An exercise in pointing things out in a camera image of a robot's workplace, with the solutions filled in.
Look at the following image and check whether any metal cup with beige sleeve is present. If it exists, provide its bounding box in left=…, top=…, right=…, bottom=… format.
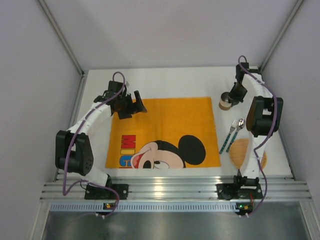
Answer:
left=218, top=92, right=232, bottom=111

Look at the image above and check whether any orange cartoon mouse placemat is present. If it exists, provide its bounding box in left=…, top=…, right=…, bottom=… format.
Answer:
left=105, top=97, right=221, bottom=170

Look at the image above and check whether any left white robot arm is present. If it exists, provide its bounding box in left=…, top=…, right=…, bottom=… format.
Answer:
left=55, top=80, right=147, bottom=187

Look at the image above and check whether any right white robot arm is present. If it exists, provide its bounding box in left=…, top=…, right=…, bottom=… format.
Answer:
left=228, top=61, right=284, bottom=179

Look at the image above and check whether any round woven wicker plate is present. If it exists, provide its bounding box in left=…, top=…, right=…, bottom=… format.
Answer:
left=228, top=137, right=268, bottom=169

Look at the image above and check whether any fork with teal handle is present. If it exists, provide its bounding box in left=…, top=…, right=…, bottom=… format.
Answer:
left=219, top=119, right=238, bottom=155

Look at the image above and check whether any spoon with teal handle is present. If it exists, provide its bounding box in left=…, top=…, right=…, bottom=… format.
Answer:
left=226, top=118, right=246, bottom=153

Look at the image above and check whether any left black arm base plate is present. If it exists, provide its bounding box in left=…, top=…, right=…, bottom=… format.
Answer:
left=84, top=184, right=129, bottom=200

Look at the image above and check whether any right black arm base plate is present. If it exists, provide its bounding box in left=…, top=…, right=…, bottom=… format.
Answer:
left=216, top=183, right=263, bottom=201

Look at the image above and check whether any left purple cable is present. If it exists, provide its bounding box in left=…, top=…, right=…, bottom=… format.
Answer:
left=61, top=71, right=126, bottom=211

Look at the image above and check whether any aluminium frame rail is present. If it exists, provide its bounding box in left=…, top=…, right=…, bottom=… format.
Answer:
left=40, top=176, right=312, bottom=202

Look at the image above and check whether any slotted grey cable duct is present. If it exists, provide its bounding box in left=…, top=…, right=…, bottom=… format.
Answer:
left=50, top=202, right=252, bottom=213

